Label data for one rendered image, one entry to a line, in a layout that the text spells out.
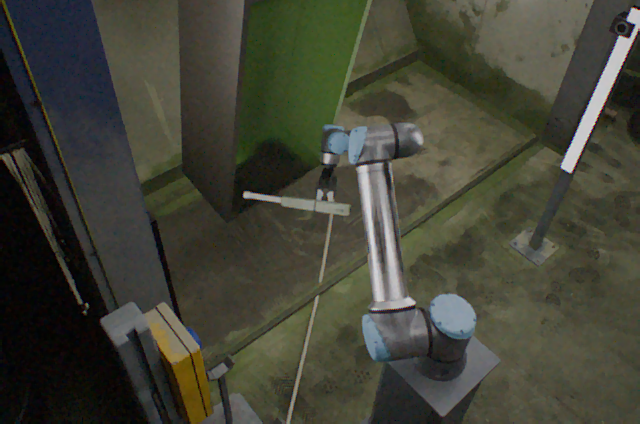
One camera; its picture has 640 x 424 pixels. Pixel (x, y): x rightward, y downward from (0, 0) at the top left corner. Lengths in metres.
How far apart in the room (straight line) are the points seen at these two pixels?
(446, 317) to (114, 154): 1.07
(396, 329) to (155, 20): 2.25
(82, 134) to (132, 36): 2.06
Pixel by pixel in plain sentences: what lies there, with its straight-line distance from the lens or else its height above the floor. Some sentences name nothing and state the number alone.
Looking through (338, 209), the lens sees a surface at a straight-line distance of 2.50.
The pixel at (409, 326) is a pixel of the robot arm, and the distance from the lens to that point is 1.80.
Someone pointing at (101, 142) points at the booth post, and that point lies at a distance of 1.32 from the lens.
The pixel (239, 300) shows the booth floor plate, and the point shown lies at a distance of 2.85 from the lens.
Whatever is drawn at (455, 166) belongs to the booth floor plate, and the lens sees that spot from 3.61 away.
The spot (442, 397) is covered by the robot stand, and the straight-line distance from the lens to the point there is 2.00.
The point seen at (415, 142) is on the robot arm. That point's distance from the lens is 1.86.
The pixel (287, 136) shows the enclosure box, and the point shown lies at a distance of 2.95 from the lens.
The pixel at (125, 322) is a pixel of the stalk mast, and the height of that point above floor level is 1.64.
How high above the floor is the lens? 2.41
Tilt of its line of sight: 45 degrees down
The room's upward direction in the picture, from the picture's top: 3 degrees clockwise
